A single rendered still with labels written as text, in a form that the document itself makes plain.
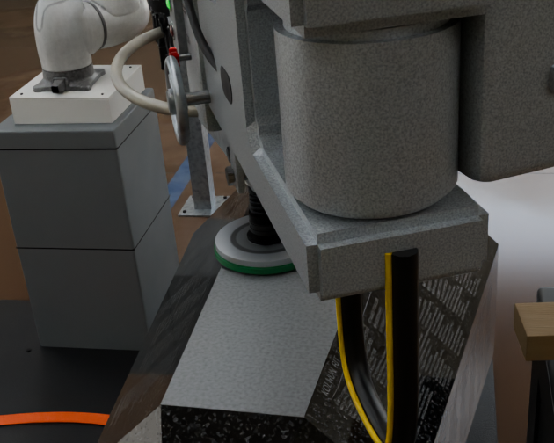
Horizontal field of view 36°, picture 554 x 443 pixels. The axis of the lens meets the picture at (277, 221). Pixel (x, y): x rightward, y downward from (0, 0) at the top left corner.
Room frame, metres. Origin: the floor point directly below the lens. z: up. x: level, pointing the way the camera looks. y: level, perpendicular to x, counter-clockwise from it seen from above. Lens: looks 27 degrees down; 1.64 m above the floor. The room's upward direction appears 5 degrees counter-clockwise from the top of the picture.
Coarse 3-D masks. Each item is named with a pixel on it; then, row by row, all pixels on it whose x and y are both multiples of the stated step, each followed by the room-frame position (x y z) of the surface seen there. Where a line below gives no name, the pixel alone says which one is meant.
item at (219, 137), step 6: (204, 126) 1.83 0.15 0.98; (210, 132) 1.73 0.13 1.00; (216, 132) 1.64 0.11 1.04; (222, 132) 1.55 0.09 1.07; (216, 138) 1.65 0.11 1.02; (222, 138) 1.56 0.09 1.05; (222, 144) 1.57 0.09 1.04; (228, 144) 1.50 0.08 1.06; (222, 150) 1.58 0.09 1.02; (228, 150) 1.44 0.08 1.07; (228, 156) 1.45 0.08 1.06; (228, 168) 1.30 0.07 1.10; (228, 174) 1.29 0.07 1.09; (234, 174) 1.29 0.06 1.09; (228, 180) 1.29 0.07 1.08; (234, 180) 1.29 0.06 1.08; (246, 180) 1.33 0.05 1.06
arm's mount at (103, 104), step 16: (32, 80) 2.65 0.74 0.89; (128, 80) 2.61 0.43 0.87; (16, 96) 2.50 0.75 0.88; (32, 96) 2.49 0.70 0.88; (48, 96) 2.48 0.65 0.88; (64, 96) 2.47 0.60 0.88; (80, 96) 2.46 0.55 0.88; (96, 96) 2.45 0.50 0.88; (112, 96) 2.46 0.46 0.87; (16, 112) 2.49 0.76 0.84; (32, 112) 2.48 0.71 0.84; (48, 112) 2.47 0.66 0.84; (64, 112) 2.46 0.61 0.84; (80, 112) 2.45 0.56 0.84; (96, 112) 2.44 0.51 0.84; (112, 112) 2.44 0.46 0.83
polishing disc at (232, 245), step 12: (228, 228) 1.56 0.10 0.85; (240, 228) 1.56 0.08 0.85; (216, 240) 1.51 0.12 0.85; (228, 240) 1.51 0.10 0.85; (240, 240) 1.50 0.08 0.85; (228, 252) 1.46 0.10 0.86; (240, 252) 1.45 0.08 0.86; (252, 252) 1.45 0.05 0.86; (264, 252) 1.44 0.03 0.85; (276, 252) 1.44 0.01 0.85; (240, 264) 1.42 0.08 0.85; (252, 264) 1.41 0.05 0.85; (264, 264) 1.41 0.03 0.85; (276, 264) 1.41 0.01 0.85
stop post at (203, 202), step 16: (192, 128) 3.44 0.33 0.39; (192, 144) 3.45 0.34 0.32; (208, 144) 3.51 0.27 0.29; (192, 160) 3.45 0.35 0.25; (208, 160) 3.48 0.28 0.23; (192, 176) 3.45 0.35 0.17; (208, 176) 3.45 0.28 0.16; (208, 192) 3.43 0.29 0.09; (192, 208) 3.45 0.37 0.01; (208, 208) 3.44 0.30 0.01
